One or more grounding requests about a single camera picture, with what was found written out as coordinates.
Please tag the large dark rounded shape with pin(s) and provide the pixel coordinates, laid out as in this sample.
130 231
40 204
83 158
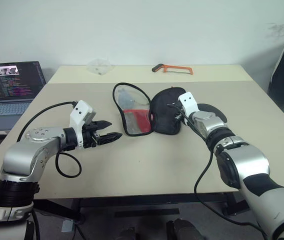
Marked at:
184 230

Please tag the black paddle case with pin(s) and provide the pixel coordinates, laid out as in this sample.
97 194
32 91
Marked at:
163 115

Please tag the small grey box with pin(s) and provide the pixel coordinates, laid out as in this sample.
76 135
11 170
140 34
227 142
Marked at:
67 226

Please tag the black table frame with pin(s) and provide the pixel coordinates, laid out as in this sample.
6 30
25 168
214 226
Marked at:
132 200

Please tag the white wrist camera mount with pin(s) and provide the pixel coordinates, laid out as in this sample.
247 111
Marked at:
80 110
188 102

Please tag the clear plastic bag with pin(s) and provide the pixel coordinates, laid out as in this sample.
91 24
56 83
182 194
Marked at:
99 66

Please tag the grey open laptop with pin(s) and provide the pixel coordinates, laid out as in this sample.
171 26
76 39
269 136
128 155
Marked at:
12 82

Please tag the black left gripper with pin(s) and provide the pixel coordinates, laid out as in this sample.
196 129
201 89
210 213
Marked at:
90 136

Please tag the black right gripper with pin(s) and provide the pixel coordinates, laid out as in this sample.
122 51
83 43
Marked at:
178 117

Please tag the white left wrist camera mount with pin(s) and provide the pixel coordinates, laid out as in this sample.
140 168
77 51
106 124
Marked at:
80 110

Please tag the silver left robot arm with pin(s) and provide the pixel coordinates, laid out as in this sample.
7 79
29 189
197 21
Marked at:
19 157

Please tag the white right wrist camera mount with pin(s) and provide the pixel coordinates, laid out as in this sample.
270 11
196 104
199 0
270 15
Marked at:
188 102

